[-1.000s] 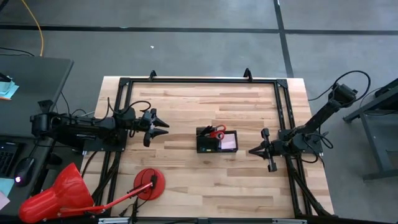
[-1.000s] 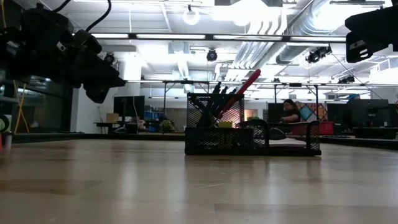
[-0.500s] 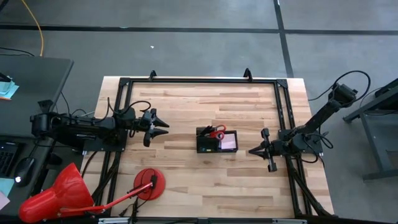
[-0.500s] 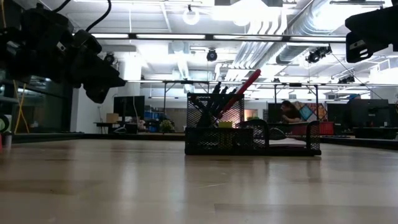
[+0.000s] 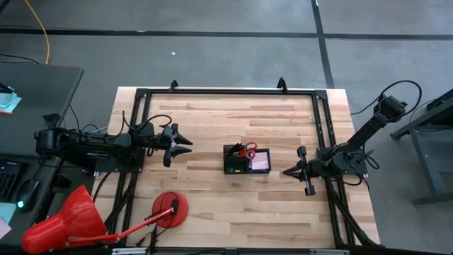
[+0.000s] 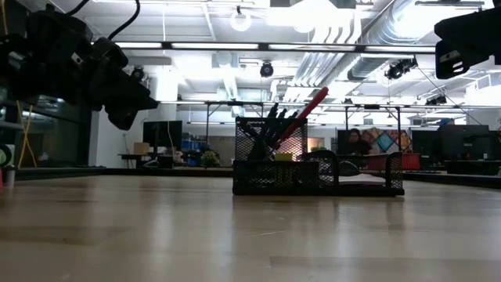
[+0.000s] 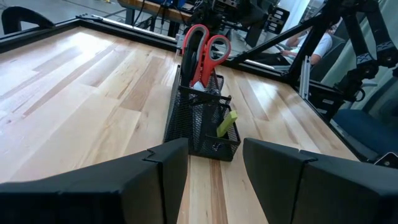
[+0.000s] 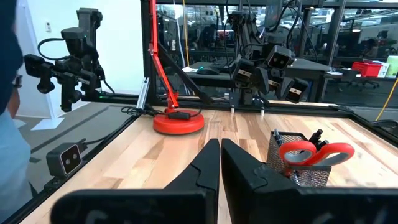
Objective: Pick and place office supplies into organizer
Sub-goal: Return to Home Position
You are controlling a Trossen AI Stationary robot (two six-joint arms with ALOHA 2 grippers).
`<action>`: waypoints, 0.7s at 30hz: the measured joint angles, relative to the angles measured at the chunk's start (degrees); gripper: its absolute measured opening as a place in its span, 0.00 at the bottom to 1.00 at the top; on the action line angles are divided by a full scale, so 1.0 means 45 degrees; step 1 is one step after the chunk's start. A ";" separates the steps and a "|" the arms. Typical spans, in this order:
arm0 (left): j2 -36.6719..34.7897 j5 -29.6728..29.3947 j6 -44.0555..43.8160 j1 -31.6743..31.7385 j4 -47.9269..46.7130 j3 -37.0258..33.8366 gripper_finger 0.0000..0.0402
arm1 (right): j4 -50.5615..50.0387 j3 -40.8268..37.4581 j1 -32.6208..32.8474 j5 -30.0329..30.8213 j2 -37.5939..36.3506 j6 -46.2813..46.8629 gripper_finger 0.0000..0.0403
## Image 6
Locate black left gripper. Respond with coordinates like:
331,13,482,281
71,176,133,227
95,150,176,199
72,37,160,132

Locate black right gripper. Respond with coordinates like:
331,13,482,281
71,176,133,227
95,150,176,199
433,5,501,81

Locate black pen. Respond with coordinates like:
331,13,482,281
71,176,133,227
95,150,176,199
260,108,289,160
239,120,271,157
254,102,279,160
269,110,299,154

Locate red-handled scissors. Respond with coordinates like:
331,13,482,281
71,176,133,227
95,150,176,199
273,86,330,152

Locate black mesh desk organizer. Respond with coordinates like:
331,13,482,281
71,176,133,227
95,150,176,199
232,116,405,197

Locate black computer monitor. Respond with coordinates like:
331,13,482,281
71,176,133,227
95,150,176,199
142,120,183,148

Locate black ceiling spotlight cluster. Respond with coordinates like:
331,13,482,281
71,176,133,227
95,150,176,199
384,56,419,81
424,93,448,107

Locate blue storage bins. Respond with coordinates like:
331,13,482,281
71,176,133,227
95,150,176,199
180,139,208,168

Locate green potted plant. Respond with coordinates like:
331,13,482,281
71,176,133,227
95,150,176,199
200,150,220,168

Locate large black monitor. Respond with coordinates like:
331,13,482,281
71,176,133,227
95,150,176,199
440,124,492,161

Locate long ceiling light strip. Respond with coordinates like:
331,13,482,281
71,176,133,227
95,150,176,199
113,40,438,55

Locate white and green round object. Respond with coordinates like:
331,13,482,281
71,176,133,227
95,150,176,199
0,143,16,169

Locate red plastic crate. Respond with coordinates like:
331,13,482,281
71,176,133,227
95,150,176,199
402,152,422,171

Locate person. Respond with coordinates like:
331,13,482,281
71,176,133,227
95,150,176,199
346,128,375,156

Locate black aluminium table frame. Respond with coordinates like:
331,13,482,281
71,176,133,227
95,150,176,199
15,167,501,189

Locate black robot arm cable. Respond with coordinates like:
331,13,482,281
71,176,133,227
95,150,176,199
66,0,142,41

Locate yellow cable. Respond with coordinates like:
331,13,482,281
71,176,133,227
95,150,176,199
15,99,39,169

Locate distant black rig frame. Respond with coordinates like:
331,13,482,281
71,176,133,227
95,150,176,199
156,99,501,134

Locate colourful wall mural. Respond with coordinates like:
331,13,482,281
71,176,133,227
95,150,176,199
362,127,412,154

